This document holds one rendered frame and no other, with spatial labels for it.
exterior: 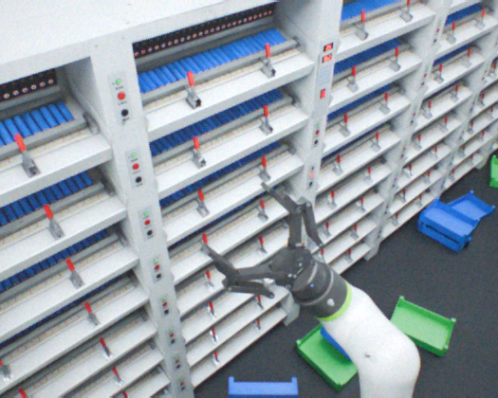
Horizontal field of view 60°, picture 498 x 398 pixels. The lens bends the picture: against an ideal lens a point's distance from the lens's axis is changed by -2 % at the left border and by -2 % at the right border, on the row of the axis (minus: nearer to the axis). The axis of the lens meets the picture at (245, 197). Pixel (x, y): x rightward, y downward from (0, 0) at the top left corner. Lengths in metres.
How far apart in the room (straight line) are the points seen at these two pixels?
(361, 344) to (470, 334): 1.90
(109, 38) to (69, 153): 0.28
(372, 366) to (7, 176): 0.82
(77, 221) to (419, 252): 2.26
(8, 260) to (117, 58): 0.53
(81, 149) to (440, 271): 2.32
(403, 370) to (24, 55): 0.87
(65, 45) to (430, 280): 2.40
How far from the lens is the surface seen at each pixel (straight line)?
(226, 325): 2.08
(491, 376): 2.62
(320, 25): 1.41
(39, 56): 0.94
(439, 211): 3.18
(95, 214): 1.20
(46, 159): 1.07
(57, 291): 1.32
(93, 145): 1.09
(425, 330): 2.62
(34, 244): 1.18
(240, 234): 1.63
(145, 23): 1.02
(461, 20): 2.44
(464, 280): 2.94
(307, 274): 0.79
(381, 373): 0.82
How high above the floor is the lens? 2.09
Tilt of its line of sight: 42 degrees down
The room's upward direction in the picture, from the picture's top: straight up
